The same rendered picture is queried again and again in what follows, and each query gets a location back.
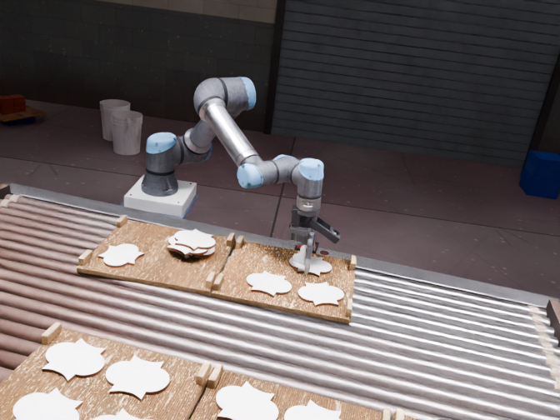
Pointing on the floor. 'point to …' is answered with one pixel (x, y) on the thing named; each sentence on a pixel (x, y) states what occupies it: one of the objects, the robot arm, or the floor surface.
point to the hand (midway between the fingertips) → (310, 264)
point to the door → (417, 76)
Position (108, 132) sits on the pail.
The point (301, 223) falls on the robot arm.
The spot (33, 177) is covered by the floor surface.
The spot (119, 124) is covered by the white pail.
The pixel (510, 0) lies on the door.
